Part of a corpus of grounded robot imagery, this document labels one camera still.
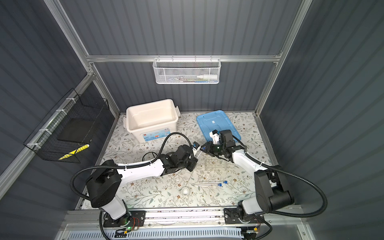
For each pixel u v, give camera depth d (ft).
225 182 2.77
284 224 2.38
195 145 2.46
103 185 1.48
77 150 2.30
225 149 2.24
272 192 1.42
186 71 4.06
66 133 2.35
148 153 2.83
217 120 3.82
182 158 2.16
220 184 2.73
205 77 3.03
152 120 3.75
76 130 2.42
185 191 2.69
